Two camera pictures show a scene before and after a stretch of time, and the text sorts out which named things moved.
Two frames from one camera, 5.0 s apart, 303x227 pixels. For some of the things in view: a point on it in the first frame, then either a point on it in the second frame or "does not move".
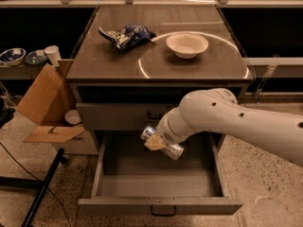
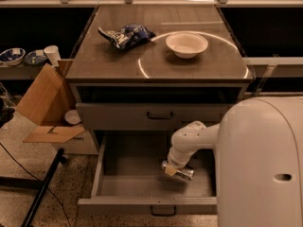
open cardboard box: [47, 102] does not move
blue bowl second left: [36, 58] does not move
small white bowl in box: [73, 116] does not move
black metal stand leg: [31, 184] does not move
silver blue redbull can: [173, 150] -> [186, 172]
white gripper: [165, 131] -> [176, 161]
